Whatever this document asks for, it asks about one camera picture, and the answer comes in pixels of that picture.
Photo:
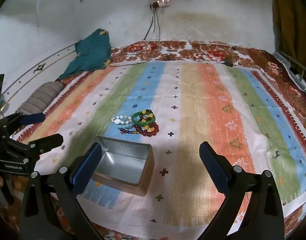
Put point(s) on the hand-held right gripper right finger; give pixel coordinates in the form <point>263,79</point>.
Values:
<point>214,167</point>

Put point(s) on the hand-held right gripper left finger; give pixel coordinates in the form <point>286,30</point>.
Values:
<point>86,170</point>

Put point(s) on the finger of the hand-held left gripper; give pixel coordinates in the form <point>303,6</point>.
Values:
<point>32,118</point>
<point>49,141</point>

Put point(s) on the rectangular metal tin box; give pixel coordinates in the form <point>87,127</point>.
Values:
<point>123,165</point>

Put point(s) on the green jade bangle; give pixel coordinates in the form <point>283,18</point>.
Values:
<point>142,123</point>

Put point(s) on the grey striped pillow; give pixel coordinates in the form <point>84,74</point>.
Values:
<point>40,97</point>

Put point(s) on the striped pastel cloth mat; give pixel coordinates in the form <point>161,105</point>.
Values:
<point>193,105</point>

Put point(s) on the teal cloth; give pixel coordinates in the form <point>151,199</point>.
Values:
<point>90,52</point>

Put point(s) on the small black object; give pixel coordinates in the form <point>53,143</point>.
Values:
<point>228,62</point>

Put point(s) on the clear plastic storage box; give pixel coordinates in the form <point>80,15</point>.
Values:
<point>292,67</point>

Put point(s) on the yellow curtain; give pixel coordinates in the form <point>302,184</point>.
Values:
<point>287,17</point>

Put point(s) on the white power strip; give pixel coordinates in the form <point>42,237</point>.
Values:
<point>163,3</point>

